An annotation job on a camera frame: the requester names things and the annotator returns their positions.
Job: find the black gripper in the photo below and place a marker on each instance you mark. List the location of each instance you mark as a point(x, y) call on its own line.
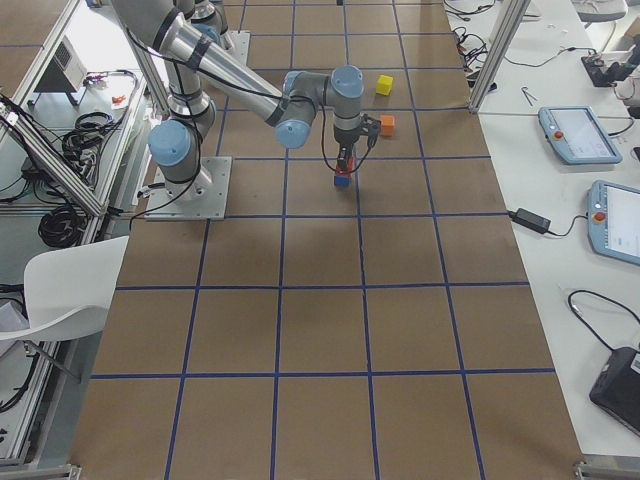
point(346, 137)

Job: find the red block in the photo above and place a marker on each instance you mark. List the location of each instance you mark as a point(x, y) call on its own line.
point(345, 166)

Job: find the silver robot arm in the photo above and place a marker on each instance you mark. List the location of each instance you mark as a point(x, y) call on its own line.
point(209, 16)
point(193, 52)

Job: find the blue block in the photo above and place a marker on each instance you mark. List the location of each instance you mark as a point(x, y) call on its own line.
point(342, 181)

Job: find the orange block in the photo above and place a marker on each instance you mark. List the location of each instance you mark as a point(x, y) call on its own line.
point(387, 125)

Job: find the yellow block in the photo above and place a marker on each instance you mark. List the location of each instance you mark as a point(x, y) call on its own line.
point(384, 85)

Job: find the hex key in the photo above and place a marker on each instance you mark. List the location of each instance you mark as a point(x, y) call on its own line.
point(528, 96)

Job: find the black power adapter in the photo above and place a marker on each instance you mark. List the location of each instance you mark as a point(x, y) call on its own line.
point(530, 220)

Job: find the far teach pendant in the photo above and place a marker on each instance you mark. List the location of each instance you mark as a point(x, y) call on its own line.
point(576, 136)

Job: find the teach pendant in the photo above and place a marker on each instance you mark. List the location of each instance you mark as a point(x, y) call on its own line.
point(576, 136)
point(613, 221)

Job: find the near teach pendant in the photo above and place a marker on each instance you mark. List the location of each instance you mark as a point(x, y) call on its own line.
point(613, 221)

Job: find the grey box device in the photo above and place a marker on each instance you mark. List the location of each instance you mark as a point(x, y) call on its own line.
point(64, 74)

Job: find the white chair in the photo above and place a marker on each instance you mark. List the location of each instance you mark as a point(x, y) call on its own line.
point(68, 292)

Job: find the black laptop device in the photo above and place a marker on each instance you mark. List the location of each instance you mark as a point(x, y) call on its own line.
point(616, 390)

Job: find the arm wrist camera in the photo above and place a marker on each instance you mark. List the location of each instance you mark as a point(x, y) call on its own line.
point(370, 128)

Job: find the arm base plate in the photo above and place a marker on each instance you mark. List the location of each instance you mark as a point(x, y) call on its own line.
point(206, 198)
point(238, 42)

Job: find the aluminium frame post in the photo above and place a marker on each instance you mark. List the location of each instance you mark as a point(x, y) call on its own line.
point(507, 23)

